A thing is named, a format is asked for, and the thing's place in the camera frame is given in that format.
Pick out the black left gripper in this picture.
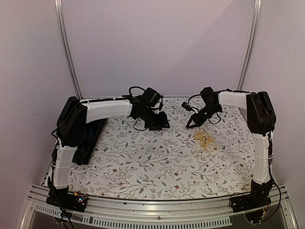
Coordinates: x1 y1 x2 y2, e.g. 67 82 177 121
138 107 171 131

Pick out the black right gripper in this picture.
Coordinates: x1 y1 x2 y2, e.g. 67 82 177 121
187 104 221 128

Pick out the yellow cable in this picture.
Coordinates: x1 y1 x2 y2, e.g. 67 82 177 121
193 127 219 158

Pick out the thin black cable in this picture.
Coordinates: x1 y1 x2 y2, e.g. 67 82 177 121
77 143 91 159

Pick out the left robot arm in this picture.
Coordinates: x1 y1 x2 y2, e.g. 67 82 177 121
48 87 170 207

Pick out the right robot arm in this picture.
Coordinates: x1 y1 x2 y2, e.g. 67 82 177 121
182 87 276 208

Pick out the floral patterned table mat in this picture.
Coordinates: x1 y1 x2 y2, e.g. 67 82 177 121
68 98 255 200

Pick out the black three-compartment bin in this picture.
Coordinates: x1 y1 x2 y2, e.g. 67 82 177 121
72 119 107 166

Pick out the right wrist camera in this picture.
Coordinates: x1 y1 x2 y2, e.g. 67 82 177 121
182 102 198 113

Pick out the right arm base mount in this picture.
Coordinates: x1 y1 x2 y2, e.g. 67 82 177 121
229 193 271 224

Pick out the aluminium front rail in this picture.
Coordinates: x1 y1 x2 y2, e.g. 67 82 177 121
20 185 301 229

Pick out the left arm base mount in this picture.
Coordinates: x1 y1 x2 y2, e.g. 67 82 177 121
46 186 88 212

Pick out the right aluminium corner post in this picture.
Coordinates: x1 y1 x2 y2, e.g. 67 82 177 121
237 0 262 91

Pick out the aluminium corner post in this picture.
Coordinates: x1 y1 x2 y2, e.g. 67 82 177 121
54 0 83 99
237 0 262 91

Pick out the left aluminium corner post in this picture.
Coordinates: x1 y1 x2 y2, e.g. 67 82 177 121
54 0 83 99

